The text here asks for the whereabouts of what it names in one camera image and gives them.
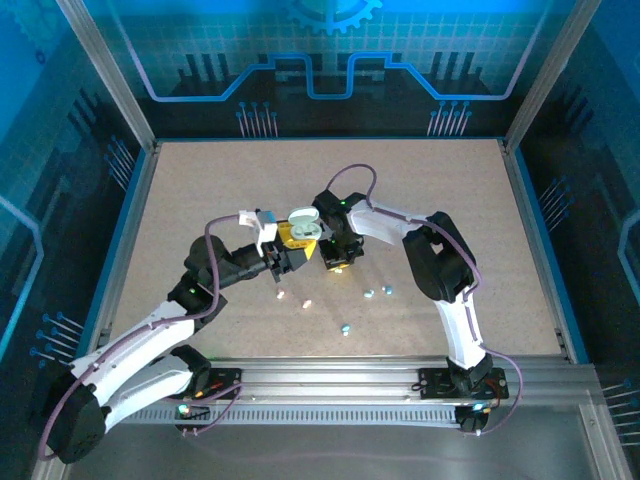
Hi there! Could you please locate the aluminium table side rail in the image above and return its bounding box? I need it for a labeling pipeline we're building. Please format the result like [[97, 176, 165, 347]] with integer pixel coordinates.
[[82, 141, 162, 364], [498, 141, 582, 364]]

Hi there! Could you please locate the slotted grey cable duct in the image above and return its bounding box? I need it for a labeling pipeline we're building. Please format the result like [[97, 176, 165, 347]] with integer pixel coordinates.
[[107, 405, 464, 427]]

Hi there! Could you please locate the aluminium frame post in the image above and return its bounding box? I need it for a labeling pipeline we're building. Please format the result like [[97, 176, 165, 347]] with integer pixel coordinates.
[[53, 0, 162, 154], [502, 0, 601, 154]]

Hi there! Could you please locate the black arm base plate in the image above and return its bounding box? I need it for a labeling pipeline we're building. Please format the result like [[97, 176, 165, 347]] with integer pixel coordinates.
[[189, 367, 242, 401], [418, 367, 510, 401]]

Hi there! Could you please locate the light blue earbud charging case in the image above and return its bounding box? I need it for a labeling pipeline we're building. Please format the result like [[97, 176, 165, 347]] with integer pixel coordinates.
[[287, 205, 323, 243]]

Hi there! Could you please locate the small LED controller board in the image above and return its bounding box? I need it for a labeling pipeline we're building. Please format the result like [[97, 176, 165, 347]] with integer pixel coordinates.
[[457, 402, 490, 436], [174, 402, 211, 437]]

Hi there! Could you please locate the grey metal sheet panel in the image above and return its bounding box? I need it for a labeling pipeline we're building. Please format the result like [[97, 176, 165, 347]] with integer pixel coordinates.
[[29, 424, 631, 480]]

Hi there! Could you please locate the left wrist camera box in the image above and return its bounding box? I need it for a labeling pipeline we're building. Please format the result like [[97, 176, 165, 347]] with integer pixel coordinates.
[[238, 208, 279, 257]]

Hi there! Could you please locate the aluminium mounting beam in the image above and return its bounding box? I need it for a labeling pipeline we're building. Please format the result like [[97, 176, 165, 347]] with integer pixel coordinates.
[[64, 355, 599, 401]]

